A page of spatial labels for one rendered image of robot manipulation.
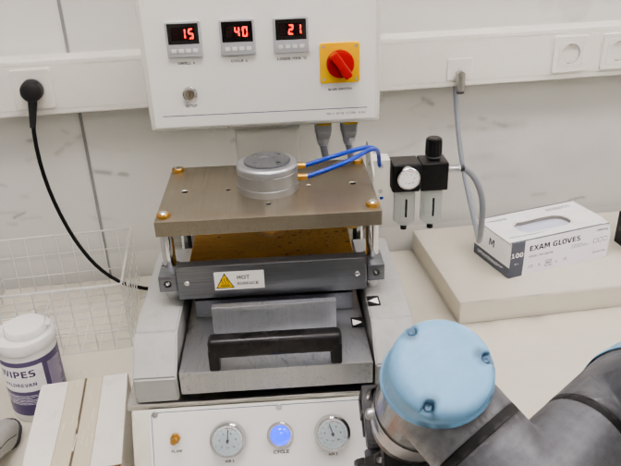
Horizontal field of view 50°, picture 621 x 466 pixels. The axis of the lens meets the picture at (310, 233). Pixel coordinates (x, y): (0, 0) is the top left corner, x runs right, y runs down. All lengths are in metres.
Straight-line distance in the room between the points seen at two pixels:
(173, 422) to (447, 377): 0.42
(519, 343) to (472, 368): 0.75
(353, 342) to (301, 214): 0.16
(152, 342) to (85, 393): 0.23
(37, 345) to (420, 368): 0.69
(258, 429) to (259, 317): 0.13
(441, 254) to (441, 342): 0.91
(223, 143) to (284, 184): 0.53
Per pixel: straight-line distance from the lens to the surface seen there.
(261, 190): 0.83
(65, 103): 1.30
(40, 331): 1.06
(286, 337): 0.75
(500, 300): 1.25
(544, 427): 0.52
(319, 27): 0.95
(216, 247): 0.87
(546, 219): 1.42
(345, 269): 0.82
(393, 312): 0.81
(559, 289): 1.30
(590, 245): 1.40
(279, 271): 0.81
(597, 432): 0.53
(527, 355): 1.20
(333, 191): 0.85
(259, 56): 0.96
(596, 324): 1.31
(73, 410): 0.98
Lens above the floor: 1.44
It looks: 26 degrees down
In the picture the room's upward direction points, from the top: 2 degrees counter-clockwise
